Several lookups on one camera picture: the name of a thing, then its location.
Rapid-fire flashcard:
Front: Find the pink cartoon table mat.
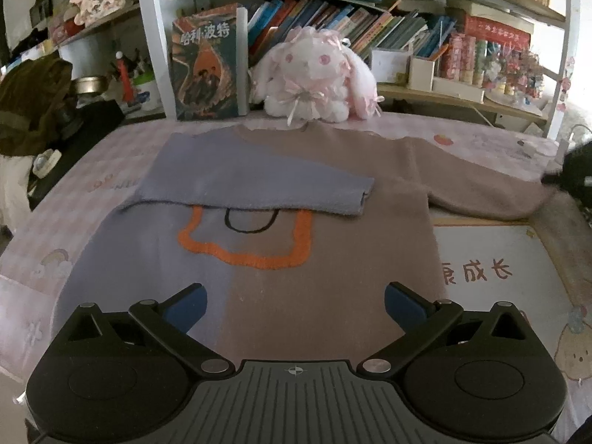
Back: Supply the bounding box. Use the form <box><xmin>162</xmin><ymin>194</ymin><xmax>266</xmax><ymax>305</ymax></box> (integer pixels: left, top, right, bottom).
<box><xmin>1</xmin><ymin>113</ymin><xmax>591</xmax><ymax>440</ymax></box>

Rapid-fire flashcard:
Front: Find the white storage box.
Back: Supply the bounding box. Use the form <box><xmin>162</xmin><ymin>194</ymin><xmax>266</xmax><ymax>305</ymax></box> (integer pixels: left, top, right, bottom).
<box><xmin>370</xmin><ymin>48</ymin><xmax>411</xmax><ymax>86</ymax></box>

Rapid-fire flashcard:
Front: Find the red book on shelf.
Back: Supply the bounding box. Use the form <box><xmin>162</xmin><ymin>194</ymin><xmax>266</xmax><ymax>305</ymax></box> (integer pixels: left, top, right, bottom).
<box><xmin>464</xmin><ymin>15</ymin><xmax>531</xmax><ymax>50</ymax></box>

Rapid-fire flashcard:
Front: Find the brown knit garment pile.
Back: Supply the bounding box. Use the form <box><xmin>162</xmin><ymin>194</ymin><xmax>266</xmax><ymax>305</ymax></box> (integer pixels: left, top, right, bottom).
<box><xmin>1</xmin><ymin>53</ymin><xmax>72</xmax><ymax>157</ymax></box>

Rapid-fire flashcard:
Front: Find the row of leaning books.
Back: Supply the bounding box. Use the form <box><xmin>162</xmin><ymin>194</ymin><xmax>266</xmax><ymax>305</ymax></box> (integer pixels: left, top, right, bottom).
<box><xmin>247</xmin><ymin>0</ymin><xmax>457</xmax><ymax>65</ymax></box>

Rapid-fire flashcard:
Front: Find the white pen holder box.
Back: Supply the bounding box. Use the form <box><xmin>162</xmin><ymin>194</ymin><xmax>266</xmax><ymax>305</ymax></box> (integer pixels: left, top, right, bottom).
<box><xmin>407</xmin><ymin>56</ymin><xmax>435</xmax><ymax>92</ymax></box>

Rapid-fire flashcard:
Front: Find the purple and brown sweater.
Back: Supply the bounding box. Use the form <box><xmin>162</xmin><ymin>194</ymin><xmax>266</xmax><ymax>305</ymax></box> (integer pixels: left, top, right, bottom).
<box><xmin>52</xmin><ymin>122</ymin><xmax>559</xmax><ymax>363</ymax></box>

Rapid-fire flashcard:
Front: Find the pink white plush bunny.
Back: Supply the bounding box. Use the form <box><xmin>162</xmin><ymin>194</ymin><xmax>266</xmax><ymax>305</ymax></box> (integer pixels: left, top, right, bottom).
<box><xmin>251</xmin><ymin>26</ymin><xmax>383</xmax><ymax>123</ymax></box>

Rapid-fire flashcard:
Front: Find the Harry Potter book box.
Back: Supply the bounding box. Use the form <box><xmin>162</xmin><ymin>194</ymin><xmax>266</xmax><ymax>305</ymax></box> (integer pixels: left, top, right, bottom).
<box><xmin>171</xmin><ymin>3</ymin><xmax>250</xmax><ymax>121</ymax></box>

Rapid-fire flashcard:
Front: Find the silver metal bowl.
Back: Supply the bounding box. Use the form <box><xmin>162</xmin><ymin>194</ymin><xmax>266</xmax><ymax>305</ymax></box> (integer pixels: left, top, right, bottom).
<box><xmin>71</xmin><ymin>75</ymin><xmax>108</xmax><ymax>95</ymax></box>

